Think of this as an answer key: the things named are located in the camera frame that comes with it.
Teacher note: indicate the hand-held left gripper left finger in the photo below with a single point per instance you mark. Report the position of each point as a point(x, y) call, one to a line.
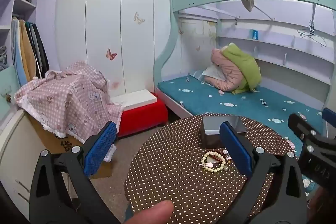
point(101, 150)

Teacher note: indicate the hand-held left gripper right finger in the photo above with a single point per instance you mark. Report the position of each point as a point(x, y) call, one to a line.
point(236, 153)

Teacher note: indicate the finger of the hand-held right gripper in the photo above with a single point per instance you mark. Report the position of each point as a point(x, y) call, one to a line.
point(299, 124)
point(329, 115)

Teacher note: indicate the grey metal tin box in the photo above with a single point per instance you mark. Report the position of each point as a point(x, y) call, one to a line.
point(210, 138)

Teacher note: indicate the person's left hand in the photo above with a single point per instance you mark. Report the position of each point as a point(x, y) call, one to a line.
point(155, 212)

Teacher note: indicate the teal candy print bed cover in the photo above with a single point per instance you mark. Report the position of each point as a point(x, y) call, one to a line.
point(236, 106)

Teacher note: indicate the cardboard box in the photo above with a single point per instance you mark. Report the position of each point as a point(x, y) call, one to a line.
point(50, 141)

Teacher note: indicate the red storage ottoman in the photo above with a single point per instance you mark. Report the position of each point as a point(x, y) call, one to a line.
point(143, 119)

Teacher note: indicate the white board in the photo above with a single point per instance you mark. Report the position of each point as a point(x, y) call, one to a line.
point(134, 99)

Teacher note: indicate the pink bear print cloth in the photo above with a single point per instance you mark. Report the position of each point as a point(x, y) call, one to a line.
point(68, 98)

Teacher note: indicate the brown polka dot tablecloth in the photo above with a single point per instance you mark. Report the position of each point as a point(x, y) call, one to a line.
point(183, 187)

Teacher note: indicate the faded pink sticker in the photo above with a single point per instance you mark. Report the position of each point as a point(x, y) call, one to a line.
point(115, 85)

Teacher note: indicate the green quilt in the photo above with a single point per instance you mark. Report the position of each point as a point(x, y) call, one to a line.
point(246, 66)

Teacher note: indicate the pink quilt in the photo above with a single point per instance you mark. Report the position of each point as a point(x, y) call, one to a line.
point(231, 71)

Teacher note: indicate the white pillow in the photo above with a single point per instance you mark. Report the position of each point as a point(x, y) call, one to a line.
point(212, 73)

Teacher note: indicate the white low cabinet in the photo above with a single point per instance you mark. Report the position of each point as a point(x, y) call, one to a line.
point(15, 161)

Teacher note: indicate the pink butterfly sticker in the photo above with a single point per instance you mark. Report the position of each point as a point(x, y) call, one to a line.
point(111, 54)

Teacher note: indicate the small blue box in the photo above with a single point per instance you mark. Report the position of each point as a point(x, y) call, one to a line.
point(255, 34)

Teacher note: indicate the bee sticker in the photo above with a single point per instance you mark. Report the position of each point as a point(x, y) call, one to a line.
point(8, 98)

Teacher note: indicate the white wardrobe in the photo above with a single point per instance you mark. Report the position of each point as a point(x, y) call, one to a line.
point(105, 29)

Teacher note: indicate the row of hanging clothes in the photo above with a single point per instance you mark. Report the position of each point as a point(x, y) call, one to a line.
point(31, 50)

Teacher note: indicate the cream butterfly sticker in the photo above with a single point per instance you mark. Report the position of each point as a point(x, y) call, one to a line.
point(139, 18)

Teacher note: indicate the white open shelf unit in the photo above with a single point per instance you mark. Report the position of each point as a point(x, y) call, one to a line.
point(25, 3)

